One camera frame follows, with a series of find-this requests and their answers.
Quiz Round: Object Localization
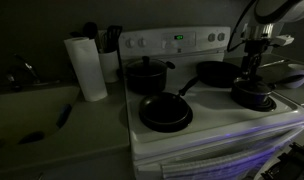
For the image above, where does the white kitchen sink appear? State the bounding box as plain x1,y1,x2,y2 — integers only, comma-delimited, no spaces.
0,84,82,152

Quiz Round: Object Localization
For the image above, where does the black slotted spatula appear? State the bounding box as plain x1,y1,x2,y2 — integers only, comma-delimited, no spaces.
104,24,124,54

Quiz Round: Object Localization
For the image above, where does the small black pot with handle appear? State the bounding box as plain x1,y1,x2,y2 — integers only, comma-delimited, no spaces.
230,74,304,110

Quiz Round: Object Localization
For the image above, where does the white paper towel roll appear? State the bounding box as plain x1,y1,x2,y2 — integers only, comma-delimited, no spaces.
63,36,109,103

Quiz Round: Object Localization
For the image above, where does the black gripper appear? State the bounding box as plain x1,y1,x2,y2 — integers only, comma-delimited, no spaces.
241,44,270,83

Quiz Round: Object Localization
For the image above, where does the white electric stove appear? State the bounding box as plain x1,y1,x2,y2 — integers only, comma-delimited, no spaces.
118,26,304,180

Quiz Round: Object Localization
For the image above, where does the metal faucet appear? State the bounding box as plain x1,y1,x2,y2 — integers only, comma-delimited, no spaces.
5,53,62,92

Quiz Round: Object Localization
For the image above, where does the black equipment piece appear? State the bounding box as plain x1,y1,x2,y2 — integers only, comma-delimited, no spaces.
260,141,304,180

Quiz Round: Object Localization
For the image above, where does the white bowl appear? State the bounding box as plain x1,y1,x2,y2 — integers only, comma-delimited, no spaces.
285,63,304,90

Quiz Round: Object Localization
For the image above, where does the large pot lid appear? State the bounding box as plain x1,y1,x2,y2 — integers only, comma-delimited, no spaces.
125,55,168,76

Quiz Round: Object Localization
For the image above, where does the striped towel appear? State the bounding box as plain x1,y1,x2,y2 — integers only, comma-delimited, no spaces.
160,146,280,180

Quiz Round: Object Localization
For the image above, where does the large black pot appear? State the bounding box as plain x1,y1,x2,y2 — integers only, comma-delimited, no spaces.
125,55,176,95

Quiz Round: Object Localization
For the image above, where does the small black frying pan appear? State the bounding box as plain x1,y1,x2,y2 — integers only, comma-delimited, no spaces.
138,76,200,125

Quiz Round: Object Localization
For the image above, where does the white utensil holder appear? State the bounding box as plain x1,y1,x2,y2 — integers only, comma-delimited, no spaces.
98,49,121,84

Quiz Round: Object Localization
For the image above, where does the large black frying pan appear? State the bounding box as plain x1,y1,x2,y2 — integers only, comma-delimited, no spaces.
195,59,287,89

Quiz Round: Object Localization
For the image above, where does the black ladle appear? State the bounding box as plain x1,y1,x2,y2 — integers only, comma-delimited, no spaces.
82,21,102,53

